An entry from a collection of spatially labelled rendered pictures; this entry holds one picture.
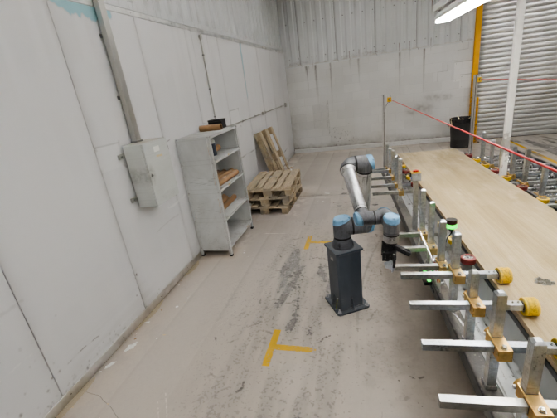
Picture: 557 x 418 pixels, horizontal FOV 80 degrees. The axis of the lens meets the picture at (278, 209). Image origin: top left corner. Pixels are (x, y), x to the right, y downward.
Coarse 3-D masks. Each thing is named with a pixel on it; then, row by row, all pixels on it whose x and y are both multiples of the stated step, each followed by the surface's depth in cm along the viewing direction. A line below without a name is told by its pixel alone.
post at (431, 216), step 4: (432, 204) 213; (432, 208) 214; (432, 212) 215; (428, 216) 219; (432, 216) 216; (428, 220) 220; (432, 220) 216; (428, 224) 221; (432, 224) 217; (428, 228) 221; (432, 228) 218; (428, 232) 222; (432, 232) 219; (428, 236) 223; (432, 236) 221; (428, 240) 223; (432, 240) 221; (428, 252) 225; (428, 256) 226; (432, 256) 226; (428, 260) 227
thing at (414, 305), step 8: (416, 304) 152; (424, 304) 151; (432, 304) 151; (440, 304) 150; (448, 304) 149; (456, 304) 149; (464, 304) 148; (488, 304) 146; (512, 304) 144; (520, 304) 143
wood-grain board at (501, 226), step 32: (416, 160) 411; (448, 160) 392; (448, 192) 294; (480, 192) 285; (512, 192) 276; (480, 224) 231; (512, 224) 225; (544, 224) 219; (480, 256) 193; (512, 256) 189; (544, 256) 185; (512, 288) 163; (544, 288) 160; (544, 320) 141
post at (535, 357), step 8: (528, 344) 101; (536, 344) 98; (544, 344) 97; (528, 352) 101; (536, 352) 99; (544, 352) 98; (528, 360) 102; (536, 360) 99; (544, 360) 99; (528, 368) 102; (536, 368) 100; (528, 376) 102; (536, 376) 101; (528, 384) 103; (536, 384) 103; (528, 392) 104; (536, 392) 104; (520, 416) 109
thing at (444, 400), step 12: (444, 396) 108; (456, 396) 108; (468, 396) 107; (480, 396) 107; (492, 396) 106; (444, 408) 108; (456, 408) 107; (468, 408) 106; (480, 408) 105; (492, 408) 104; (504, 408) 103; (516, 408) 103; (528, 408) 102; (552, 408) 100
